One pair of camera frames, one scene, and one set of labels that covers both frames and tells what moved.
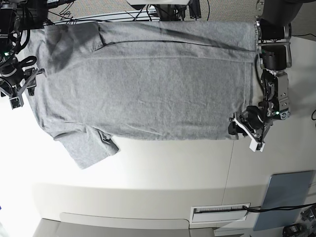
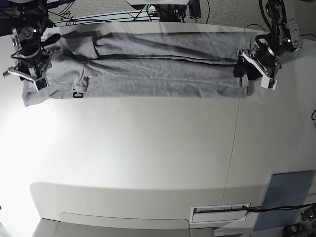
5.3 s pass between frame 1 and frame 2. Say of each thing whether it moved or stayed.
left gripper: moved
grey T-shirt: moved
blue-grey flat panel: stayed
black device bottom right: stayed
